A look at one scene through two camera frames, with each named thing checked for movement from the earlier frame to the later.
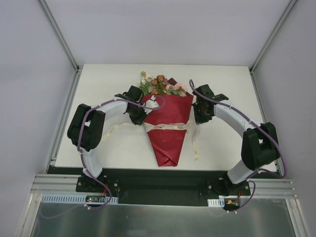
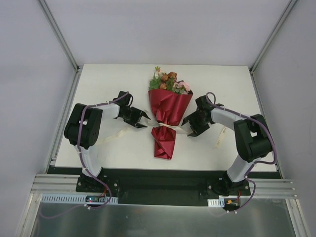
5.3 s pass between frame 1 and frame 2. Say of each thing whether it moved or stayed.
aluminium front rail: stayed
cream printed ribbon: moved
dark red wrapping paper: moved
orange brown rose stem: moved
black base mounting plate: stayed
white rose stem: moved
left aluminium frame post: stayed
